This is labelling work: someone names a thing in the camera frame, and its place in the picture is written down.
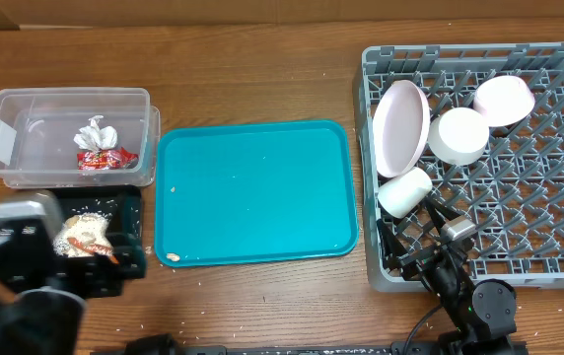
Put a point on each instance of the peanut pile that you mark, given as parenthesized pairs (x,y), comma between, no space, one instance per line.
(87,228)

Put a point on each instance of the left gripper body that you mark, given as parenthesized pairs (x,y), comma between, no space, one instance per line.
(67,284)

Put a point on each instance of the white cup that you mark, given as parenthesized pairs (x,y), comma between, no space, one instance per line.
(401,194)

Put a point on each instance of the grey dish rack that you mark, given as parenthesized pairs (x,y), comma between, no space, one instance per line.
(514,192)

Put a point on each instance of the white napkin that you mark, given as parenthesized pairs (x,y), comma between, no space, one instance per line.
(95,138)

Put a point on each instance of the red snack wrapper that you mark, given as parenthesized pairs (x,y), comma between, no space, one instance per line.
(113,159)

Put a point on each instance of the stray peanut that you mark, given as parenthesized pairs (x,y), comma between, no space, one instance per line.
(173,257)

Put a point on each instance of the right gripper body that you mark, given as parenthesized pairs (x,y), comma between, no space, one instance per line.
(445,280)

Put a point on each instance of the clear plastic bin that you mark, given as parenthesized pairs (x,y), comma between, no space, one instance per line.
(37,127)

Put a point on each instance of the orange carrot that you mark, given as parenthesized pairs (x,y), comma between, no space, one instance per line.
(93,249)

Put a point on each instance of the white bowl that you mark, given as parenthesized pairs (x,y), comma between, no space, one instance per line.
(459,136)

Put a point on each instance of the pink plate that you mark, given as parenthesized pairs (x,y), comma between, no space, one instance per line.
(400,126)

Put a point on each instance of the teal serving tray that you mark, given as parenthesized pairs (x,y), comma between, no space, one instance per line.
(254,193)

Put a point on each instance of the black tray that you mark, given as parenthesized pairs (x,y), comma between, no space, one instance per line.
(99,199)

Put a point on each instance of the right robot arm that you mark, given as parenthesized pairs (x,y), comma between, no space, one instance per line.
(483,313)

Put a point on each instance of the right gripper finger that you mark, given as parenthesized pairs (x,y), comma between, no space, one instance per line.
(443,218)
(392,249)

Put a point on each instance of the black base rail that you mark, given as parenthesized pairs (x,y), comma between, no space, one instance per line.
(163,344)

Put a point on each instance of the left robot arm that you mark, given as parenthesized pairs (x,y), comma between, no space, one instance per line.
(42,321)

